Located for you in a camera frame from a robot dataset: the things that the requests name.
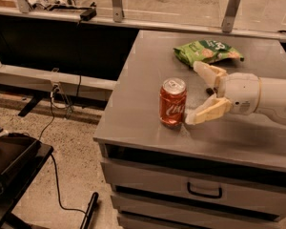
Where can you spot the grey metal bracket right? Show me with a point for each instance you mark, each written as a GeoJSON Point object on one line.
{"type": "Point", "coordinates": [230, 14]}

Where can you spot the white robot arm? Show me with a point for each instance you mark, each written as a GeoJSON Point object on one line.
{"type": "Point", "coordinates": [272, 99]}

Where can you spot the black power adapter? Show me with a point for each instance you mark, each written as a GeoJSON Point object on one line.
{"type": "Point", "coordinates": [88, 14]}

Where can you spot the grey low shelf beam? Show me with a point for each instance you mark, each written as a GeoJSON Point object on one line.
{"type": "Point", "coordinates": [70, 84]}

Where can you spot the green chip bag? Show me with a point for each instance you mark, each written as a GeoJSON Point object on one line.
{"type": "Point", "coordinates": [207, 51]}

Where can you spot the black side table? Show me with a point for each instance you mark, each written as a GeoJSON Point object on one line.
{"type": "Point", "coordinates": [21, 159]}

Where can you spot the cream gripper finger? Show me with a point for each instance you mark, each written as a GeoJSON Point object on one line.
{"type": "Point", "coordinates": [209, 73]}
{"type": "Point", "coordinates": [213, 108]}

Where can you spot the black floor stand foot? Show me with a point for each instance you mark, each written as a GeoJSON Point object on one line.
{"type": "Point", "coordinates": [90, 210]}

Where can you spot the grey metal bracket middle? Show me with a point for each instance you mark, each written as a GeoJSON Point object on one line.
{"type": "Point", "coordinates": [117, 11]}

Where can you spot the black drawer handle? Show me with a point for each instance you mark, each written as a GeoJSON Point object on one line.
{"type": "Point", "coordinates": [215, 193]}

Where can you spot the black chocolate bar wrapper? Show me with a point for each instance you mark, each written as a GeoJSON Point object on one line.
{"type": "Point", "coordinates": [210, 91]}

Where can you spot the grey drawer cabinet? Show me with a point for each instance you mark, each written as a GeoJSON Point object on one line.
{"type": "Point", "coordinates": [149, 165]}

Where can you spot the red coke can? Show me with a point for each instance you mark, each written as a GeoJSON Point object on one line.
{"type": "Point", "coordinates": [172, 100]}

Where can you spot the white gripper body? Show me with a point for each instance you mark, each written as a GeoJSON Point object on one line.
{"type": "Point", "coordinates": [241, 92]}

